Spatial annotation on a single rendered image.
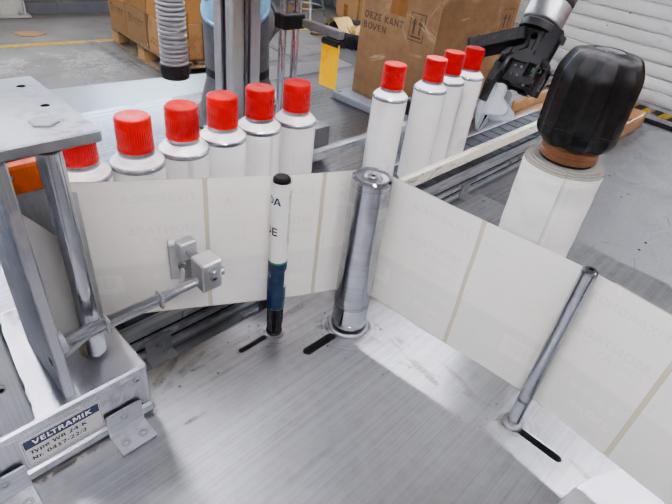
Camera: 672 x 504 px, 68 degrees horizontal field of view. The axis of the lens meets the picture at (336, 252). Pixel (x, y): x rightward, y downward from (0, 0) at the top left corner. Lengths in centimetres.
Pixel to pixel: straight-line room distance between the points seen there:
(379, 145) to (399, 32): 53
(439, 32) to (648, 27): 388
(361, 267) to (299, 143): 20
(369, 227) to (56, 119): 26
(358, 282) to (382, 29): 88
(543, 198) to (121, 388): 44
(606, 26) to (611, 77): 458
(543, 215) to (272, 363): 33
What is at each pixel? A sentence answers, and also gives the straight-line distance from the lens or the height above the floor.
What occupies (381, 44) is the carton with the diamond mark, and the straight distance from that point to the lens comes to 130.
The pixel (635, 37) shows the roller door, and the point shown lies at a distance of 502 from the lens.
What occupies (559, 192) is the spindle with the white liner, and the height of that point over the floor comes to 104.
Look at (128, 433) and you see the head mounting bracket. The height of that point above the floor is 88.
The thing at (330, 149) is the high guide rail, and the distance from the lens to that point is 76.
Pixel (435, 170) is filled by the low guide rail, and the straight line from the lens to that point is 87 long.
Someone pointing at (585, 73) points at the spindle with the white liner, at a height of 116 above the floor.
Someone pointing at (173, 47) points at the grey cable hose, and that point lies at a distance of 62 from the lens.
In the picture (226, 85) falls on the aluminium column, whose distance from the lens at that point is 76.
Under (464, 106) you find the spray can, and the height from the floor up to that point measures 99.
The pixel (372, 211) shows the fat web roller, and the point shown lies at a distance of 45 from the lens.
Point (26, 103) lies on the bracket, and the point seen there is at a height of 114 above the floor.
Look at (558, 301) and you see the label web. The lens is 44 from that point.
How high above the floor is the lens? 127
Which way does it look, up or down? 36 degrees down
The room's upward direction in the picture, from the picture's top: 8 degrees clockwise
